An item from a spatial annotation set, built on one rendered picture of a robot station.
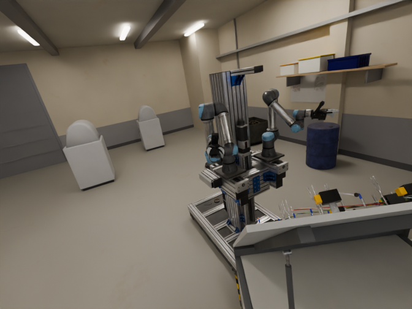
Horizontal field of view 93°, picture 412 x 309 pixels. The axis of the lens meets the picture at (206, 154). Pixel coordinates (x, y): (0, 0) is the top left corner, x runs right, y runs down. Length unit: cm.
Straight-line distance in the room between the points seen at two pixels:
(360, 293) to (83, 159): 485
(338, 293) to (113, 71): 800
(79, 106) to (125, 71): 204
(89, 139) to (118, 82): 365
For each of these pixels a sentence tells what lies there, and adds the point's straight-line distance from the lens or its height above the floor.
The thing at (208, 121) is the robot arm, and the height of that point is 167.
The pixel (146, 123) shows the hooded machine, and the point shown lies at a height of 92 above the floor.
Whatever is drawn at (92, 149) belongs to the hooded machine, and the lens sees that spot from 501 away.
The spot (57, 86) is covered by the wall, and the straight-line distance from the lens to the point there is 822.
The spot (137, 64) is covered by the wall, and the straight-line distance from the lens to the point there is 834.
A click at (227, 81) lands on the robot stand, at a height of 195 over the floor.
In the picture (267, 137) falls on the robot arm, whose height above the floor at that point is 138.
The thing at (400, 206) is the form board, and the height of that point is 163.
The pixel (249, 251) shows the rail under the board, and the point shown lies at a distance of 157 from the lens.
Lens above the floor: 201
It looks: 21 degrees down
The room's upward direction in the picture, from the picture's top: 9 degrees counter-clockwise
